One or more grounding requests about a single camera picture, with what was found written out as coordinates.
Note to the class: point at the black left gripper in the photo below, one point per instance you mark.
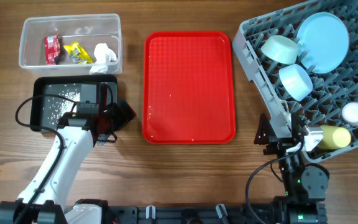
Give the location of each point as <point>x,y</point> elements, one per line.
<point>122,118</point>

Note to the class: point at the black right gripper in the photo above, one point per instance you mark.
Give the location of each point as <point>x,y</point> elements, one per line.
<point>270,137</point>

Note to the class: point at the light blue bowl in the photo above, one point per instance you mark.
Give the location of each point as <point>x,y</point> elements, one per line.
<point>296,81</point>

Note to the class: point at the white tissue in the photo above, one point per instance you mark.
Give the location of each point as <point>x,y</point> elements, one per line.
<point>103,54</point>

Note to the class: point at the yellow plastic cup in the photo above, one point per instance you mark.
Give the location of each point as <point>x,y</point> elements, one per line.
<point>334,137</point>

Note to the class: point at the yellow snack wrapper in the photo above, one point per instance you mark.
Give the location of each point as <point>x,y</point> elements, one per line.
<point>77,53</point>

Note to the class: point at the green bowl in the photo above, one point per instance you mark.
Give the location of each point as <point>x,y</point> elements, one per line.
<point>280,49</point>

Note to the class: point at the white plastic cup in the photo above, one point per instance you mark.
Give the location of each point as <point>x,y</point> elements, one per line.
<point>350,113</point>

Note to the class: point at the light blue plate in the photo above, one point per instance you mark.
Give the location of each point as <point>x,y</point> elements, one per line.
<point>324,39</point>

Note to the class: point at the white plastic spoon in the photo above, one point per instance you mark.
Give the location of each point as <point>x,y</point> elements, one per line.
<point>286,112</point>

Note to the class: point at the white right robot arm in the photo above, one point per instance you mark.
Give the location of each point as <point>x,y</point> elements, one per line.
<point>305,183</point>

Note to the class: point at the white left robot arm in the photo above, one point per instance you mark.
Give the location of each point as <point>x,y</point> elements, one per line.
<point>44,199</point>

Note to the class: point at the clear plastic waste bin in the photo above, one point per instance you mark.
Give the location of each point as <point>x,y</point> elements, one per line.
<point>87,29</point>

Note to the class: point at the grey dishwasher rack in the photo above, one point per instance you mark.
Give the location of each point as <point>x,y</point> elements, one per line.
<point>332,90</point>

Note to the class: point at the black rectangular tray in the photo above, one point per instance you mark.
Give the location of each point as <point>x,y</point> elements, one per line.
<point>62,93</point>

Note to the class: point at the red serving tray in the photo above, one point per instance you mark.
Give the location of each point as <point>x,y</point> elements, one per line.
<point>188,88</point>

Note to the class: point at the red snack wrapper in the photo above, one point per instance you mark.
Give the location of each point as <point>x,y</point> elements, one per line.
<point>52,49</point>

